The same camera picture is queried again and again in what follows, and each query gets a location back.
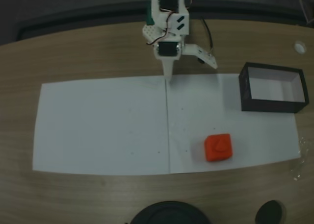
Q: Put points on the large black round object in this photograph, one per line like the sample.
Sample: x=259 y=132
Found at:
x=169 y=214

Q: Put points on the metal chair frame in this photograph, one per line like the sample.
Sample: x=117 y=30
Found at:
x=305 y=10

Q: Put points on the white perforated base plate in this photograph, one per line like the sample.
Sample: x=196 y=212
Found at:
x=149 y=32

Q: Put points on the orange cube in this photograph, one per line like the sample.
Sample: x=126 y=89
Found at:
x=216 y=155

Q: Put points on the small black round object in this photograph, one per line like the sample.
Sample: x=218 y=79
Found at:
x=268 y=213

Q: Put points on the dark brown open box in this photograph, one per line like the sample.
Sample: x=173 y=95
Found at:
x=269 y=107

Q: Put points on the white gripper camera mount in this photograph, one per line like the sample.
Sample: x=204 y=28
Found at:
x=201 y=53

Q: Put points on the white round table cap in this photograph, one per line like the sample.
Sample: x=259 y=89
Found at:
x=299 y=47

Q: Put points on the white paper sheet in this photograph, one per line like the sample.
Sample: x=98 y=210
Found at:
x=196 y=106
x=98 y=126

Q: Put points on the green clamp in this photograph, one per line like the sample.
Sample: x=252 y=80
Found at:
x=150 y=18

